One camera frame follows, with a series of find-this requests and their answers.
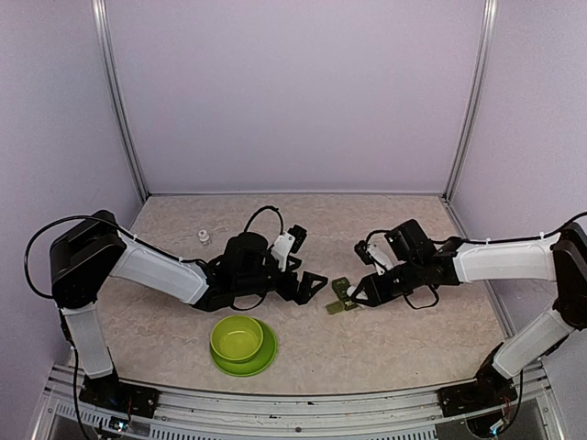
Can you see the green bowl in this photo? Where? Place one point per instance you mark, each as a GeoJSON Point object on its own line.
{"type": "Point", "coordinates": [236, 338]}

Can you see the white pill bottle with code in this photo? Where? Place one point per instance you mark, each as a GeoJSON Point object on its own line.
{"type": "Point", "coordinates": [204, 237]}

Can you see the right aluminium frame post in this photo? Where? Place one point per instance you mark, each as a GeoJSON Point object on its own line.
{"type": "Point", "coordinates": [490, 10]}

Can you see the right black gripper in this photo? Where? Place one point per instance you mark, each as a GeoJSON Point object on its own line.
{"type": "Point", "coordinates": [375, 298]}

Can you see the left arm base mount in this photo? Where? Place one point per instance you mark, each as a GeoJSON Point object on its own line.
{"type": "Point", "coordinates": [133, 400]}

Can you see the left aluminium frame post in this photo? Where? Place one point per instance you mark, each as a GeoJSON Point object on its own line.
{"type": "Point", "coordinates": [101, 23]}

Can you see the aluminium front rail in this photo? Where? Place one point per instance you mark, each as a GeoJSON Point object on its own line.
{"type": "Point", "coordinates": [182, 413]}

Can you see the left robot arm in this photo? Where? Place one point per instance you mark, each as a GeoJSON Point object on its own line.
{"type": "Point", "coordinates": [98, 248]}

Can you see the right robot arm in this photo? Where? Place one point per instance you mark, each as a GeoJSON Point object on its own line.
{"type": "Point", "coordinates": [558, 256]}

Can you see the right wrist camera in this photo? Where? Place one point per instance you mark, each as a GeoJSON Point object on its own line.
{"type": "Point", "coordinates": [370, 254]}

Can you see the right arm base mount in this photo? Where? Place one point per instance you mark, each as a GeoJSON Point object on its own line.
{"type": "Point", "coordinates": [472, 397]}

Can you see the aluminium frame post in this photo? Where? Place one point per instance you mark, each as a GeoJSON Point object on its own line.
{"type": "Point", "coordinates": [101, 23]}
{"type": "Point", "coordinates": [490, 10]}

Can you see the green plate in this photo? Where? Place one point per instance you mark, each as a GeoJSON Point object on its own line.
{"type": "Point", "coordinates": [257, 364]}

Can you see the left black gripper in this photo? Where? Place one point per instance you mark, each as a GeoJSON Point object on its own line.
{"type": "Point", "coordinates": [303, 295]}

